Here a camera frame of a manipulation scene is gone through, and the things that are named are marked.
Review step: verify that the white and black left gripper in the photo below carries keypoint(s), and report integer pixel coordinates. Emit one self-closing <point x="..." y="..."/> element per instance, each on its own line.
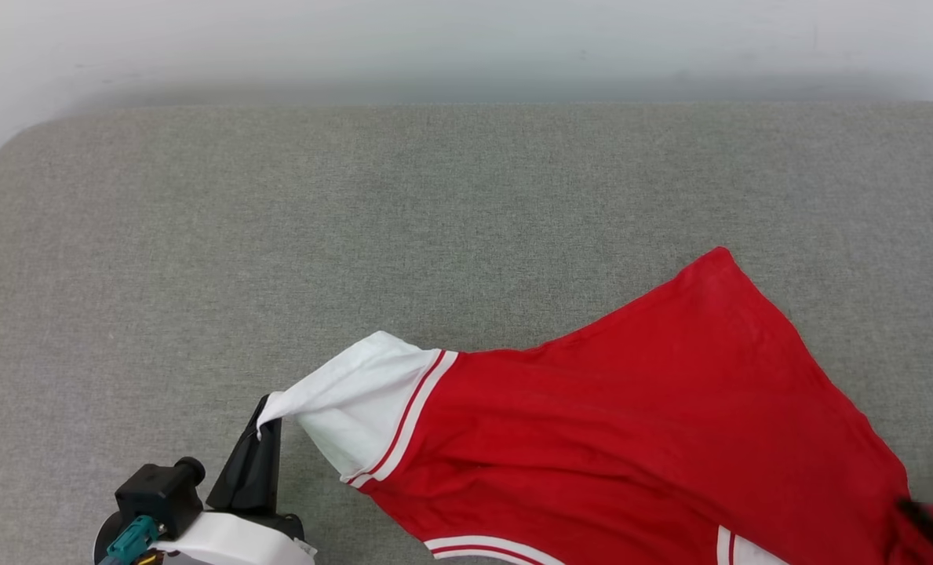
<point x="238" y="541"/>

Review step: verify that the red and white garment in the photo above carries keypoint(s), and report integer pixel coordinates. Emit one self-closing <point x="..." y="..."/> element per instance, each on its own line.
<point x="631" y="439"/>

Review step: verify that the grey fabric sofa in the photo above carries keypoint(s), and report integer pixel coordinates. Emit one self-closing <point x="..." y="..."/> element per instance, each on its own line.
<point x="278" y="235"/>

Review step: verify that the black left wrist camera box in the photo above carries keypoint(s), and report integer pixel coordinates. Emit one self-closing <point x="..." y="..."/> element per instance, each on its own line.
<point x="156" y="494"/>

